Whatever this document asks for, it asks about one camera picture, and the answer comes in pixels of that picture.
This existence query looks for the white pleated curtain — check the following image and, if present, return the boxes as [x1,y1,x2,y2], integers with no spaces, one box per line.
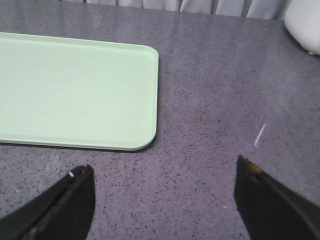
[86,0,291,20]

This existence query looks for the light green rectangular tray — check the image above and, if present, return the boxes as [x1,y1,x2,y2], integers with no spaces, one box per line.
[0,32,159,151]

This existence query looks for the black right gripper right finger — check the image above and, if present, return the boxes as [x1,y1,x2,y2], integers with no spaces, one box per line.
[234,155,320,240]

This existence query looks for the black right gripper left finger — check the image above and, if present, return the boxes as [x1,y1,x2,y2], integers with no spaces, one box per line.
[0,165,96,240]

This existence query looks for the white rounded appliance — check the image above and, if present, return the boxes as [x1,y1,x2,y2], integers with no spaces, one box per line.
[284,0,320,55]

